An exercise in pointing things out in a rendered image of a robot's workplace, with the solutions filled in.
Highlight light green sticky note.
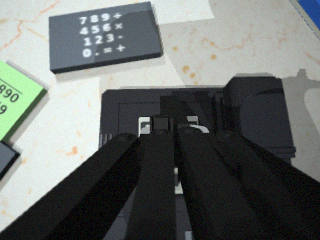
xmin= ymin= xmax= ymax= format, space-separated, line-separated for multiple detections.
xmin=0 ymin=60 xmax=47 ymax=142

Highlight dark grey pocket calculator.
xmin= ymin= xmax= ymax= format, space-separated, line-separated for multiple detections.
xmin=49 ymin=1 xmax=161 ymax=75

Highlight black desk phone base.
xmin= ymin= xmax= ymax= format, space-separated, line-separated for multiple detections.
xmin=98 ymin=87 xmax=224 ymax=240

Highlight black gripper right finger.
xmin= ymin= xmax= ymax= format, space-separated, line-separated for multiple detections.
xmin=169 ymin=96 xmax=320 ymax=240

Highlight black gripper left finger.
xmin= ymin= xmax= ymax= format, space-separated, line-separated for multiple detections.
xmin=0 ymin=96 xmax=177 ymax=240

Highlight black telephone handset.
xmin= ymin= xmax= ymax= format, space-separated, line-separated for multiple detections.
xmin=220 ymin=76 xmax=296 ymax=165

